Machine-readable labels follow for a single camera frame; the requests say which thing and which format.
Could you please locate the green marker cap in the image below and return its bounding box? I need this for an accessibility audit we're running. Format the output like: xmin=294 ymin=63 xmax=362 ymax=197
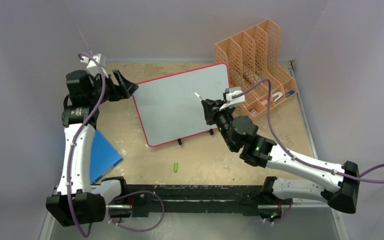
xmin=173 ymin=162 xmax=179 ymax=173

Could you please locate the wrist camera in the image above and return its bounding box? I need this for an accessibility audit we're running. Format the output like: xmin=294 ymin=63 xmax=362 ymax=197
xmin=219 ymin=86 xmax=246 ymax=111
xmin=79 ymin=53 xmax=109 ymax=77

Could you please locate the orange file organizer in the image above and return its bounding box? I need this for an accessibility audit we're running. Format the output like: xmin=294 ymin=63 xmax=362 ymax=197
xmin=214 ymin=19 xmax=298 ymax=120

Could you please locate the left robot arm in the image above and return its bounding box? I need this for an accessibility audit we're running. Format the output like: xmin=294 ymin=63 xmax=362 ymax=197
xmin=45 ymin=70 xmax=139 ymax=227

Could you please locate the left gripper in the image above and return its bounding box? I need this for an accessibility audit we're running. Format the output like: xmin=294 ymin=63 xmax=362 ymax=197
xmin=88 ymin=69 xmax=138 ymax=106

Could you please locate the pink framed whiteboard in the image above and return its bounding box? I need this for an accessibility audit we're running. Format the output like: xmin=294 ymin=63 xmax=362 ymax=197
xmin=133 ymin=63 xmax=230 ymax=147

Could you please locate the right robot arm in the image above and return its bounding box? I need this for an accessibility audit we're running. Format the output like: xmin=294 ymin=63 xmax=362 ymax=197
xmin=200 ymin=99 xmax=360 ymax=214

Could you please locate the small pink card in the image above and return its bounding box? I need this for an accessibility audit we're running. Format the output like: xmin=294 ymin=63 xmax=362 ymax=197
xmin=250 ymin=109 xmax=259 ymax=117

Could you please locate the black base bar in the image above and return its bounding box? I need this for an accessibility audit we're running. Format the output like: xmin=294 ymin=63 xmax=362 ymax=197
xmin=125 ymin=184 xmax=276 ymax=217

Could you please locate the blue small item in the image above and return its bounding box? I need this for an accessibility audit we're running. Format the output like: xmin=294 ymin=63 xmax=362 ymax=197
xmin=285 ymin=90 xmax=295 ymax=98

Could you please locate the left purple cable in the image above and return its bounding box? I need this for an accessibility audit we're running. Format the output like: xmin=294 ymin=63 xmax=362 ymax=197
xmin=66 ymin=52 xmax=107 ymax=239

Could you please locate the green capped white marker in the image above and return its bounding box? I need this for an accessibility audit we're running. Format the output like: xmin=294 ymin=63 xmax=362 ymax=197
xmin=193 ymin=92 xmax=204 ymax=101

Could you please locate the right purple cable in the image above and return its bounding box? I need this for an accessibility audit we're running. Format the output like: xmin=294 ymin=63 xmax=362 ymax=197
xmin=233 ymin=78 xmax=384 ymax=184

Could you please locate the white stapler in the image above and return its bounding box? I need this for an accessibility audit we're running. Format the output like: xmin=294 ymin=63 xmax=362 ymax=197
xmin=272 ymin=91 xmax=284 ymax=102

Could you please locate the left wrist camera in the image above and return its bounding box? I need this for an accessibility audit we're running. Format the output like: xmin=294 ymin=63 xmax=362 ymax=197
xmin=79 ymin=53 xmax=109 ymax=77

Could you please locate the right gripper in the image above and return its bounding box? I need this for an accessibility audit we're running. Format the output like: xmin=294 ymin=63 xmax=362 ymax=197
xmin=201 ymin=99 xmax=237 ymax=152

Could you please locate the blue book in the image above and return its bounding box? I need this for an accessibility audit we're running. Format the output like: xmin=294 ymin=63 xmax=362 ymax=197
xmin=89 ymin=129 xmax=123 ymax=184

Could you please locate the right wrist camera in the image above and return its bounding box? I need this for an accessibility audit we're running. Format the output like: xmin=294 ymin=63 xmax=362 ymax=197
xmin=219 ymin=86 xmax=246 ymax=111

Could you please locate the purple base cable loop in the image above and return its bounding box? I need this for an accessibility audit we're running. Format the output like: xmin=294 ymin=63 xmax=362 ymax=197
xmin=109 ymin=190 xmax=165 ymax=233

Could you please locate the aluminium frame rail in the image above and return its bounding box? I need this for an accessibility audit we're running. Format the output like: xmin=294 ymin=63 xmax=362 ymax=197
xmin=39 ymin=185 xmax=60 ymax=240

